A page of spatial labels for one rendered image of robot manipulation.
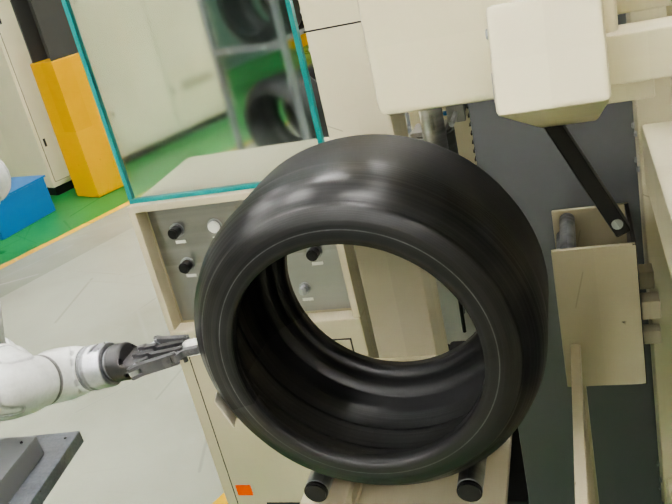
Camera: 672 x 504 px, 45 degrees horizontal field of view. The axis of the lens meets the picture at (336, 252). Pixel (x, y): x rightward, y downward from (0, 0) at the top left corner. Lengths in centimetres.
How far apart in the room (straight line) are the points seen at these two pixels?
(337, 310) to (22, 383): 88
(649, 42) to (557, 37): 12
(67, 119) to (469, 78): 649
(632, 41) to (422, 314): 98
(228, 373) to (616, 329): 73
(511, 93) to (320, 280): 140
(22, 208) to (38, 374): 560
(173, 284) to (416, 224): 117
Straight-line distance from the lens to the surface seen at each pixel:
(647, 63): 84
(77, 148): 729
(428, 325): 171
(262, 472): 245
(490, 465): 166
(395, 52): 86
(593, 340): 162
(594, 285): 156
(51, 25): 719
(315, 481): 152
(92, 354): 165
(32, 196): 723
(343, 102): 155
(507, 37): 75
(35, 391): 159
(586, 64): 74
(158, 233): 219
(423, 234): 118
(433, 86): 86
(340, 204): 120
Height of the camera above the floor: 185
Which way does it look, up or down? 23 degrees down
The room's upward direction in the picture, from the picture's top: 13 degrees counter-clockwise
